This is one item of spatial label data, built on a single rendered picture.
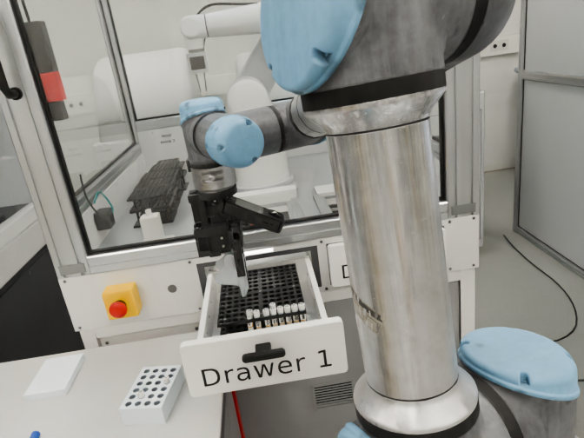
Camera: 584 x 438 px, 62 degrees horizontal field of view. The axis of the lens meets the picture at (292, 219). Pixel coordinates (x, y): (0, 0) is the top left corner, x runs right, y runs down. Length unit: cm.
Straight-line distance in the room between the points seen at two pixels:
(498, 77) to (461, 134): 362
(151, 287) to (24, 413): 36
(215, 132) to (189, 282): 57
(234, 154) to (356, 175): 34
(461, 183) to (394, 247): 83
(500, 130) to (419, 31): 452
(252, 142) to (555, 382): 47
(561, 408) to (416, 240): 26
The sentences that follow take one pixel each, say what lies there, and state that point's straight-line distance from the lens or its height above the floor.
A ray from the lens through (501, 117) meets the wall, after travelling 486.
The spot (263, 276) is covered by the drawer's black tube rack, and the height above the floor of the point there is 90.
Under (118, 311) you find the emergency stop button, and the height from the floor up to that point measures 88.
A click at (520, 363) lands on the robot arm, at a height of 107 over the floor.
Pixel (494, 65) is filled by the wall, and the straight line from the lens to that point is 477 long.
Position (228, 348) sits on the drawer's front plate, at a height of 91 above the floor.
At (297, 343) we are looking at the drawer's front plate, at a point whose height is 90.
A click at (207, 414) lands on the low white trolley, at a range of 99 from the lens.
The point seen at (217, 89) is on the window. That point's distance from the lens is 108.
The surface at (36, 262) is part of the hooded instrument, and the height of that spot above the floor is 76.
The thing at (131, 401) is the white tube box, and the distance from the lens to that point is 103.
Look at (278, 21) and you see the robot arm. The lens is 39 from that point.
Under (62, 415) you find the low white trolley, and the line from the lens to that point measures 113.
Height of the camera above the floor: 140
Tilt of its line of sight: 20 degrees down
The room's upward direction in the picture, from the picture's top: 8 degrees counter-clockwise
